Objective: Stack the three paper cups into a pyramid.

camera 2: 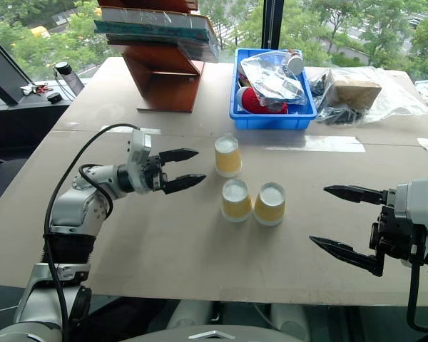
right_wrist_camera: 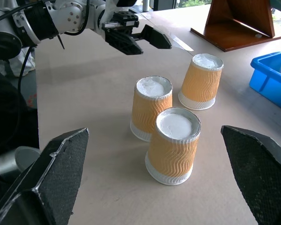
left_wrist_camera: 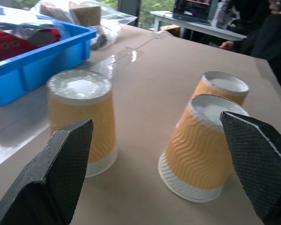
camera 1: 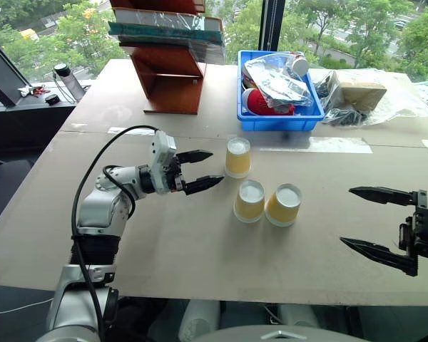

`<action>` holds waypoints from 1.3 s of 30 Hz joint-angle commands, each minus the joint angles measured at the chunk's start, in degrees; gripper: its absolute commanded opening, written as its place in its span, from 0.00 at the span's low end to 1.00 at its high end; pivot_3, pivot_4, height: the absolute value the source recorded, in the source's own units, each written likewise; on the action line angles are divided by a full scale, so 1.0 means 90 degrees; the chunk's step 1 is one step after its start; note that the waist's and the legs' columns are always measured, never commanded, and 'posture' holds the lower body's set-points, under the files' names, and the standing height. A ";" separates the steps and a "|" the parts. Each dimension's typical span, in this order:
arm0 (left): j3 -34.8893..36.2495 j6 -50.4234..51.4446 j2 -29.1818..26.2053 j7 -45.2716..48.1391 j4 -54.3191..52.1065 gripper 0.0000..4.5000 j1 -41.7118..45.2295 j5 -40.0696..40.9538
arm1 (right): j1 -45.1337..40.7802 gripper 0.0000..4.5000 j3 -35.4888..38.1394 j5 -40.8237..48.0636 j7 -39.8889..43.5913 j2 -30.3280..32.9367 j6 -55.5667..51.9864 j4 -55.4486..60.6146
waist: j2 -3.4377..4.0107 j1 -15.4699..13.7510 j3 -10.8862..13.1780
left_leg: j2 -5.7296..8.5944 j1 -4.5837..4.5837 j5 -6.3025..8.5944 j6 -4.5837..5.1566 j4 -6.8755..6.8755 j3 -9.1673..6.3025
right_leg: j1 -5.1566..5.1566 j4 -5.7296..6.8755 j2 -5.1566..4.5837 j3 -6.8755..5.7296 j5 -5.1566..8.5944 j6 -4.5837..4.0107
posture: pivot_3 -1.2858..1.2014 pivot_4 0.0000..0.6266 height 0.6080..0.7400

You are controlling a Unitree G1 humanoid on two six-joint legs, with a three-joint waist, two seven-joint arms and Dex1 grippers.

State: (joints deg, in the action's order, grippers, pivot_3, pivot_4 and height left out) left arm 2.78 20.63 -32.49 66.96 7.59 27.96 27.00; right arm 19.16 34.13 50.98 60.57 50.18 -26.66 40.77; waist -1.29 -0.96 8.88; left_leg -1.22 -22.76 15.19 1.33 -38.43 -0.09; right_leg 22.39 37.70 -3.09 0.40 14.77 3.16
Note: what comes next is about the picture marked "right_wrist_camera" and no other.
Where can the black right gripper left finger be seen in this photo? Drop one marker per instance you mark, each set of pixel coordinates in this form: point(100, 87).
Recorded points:
point(53, 178)

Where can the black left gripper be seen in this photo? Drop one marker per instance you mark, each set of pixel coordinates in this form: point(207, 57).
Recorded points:
point(124, 20)

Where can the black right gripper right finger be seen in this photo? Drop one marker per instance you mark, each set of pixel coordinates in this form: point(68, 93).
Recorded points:
point(260, 178)

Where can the silver robot joint cylinder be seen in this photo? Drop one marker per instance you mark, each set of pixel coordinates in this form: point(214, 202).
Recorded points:
point(14, 161)

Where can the orange ripple paper cup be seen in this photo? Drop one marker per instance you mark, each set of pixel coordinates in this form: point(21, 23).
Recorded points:
point(173, 152)
point(201, 84)
point(150, 107)

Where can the black robot torso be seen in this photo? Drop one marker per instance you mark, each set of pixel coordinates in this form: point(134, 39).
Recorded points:
point(7, 110)

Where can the brown wooden stand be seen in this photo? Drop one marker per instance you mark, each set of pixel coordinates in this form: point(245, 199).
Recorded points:
point(234, 30)

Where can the blue plastic bin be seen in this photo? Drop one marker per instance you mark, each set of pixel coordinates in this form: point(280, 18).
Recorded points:
point(269, 79)

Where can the white crumpled cloth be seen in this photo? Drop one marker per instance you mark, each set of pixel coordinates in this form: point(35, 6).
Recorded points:
point(25, 64)

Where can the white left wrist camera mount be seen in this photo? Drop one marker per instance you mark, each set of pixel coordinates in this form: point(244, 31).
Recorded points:
point(71, 16)

